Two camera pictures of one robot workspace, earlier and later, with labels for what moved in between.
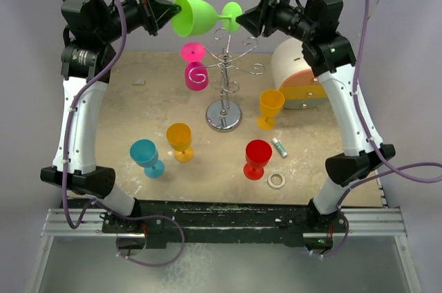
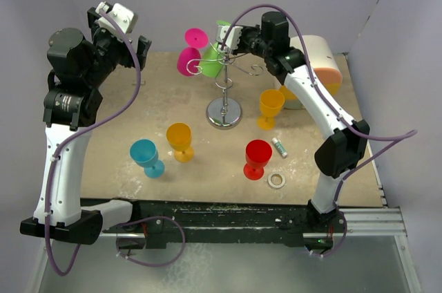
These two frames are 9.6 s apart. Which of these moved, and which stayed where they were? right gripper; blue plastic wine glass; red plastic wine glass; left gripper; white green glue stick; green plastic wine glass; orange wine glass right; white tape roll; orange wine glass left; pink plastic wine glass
Moved: pink plastic wine glass; green plastic wine glass; left gripper; right gripper
Stayed: blue plastic wine glass; orange wine glass left; white green glue stick; orange wine glass right; red plastic wine glass; white tape roll
